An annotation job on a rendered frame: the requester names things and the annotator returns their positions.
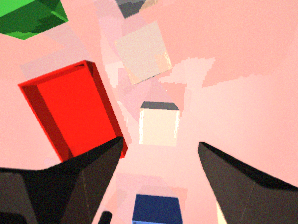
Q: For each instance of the dark grey cylinder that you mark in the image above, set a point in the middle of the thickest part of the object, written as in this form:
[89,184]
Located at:
[105,217]

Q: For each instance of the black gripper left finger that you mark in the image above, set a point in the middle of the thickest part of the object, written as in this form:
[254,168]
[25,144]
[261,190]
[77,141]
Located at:
[67,193]

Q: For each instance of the red tray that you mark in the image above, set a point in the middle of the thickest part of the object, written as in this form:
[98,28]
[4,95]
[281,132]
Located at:
[73,109]

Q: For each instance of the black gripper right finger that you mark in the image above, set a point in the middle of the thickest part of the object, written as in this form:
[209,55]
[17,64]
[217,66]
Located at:
[246,194]

